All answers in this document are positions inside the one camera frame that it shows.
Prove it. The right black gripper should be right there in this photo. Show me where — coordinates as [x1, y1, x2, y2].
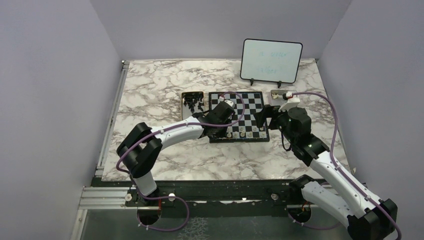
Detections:
[254, 103, 297, 144]

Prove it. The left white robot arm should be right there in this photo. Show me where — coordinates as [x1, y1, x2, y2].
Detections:
[116, 100, 235, 206]

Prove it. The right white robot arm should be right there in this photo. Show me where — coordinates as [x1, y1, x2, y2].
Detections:
[254, 104, 398, 240]

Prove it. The black chess pieces pile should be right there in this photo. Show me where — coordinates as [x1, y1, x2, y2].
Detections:
[182, 92, 205, 114]

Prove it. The lilac tin tray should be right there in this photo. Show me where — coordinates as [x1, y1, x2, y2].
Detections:
[269, 90, 300, 107]

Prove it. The black white chessboard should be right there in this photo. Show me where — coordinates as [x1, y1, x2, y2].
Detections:
[209, 91, 270, 144]

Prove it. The yellow tin tray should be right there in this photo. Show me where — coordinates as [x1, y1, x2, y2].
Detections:
[180, 91, 206, 120]

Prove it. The small whiteboard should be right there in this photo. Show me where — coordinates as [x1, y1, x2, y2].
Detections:
[239, 38, 303, 84]

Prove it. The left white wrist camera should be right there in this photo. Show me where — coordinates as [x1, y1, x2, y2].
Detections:
[223, 100, 235, 109]

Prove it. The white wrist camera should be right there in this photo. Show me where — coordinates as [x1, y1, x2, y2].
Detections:
[278, 91, 300, 113]
[223, 100, 235, 109]

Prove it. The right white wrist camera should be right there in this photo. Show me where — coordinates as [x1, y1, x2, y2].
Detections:
[278, 91, 300, 113]

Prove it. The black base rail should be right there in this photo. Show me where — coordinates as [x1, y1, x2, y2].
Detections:
[79, 178, 345, 220]

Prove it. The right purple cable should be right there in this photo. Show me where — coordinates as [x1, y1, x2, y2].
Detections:
[288, 91, 402, 240]

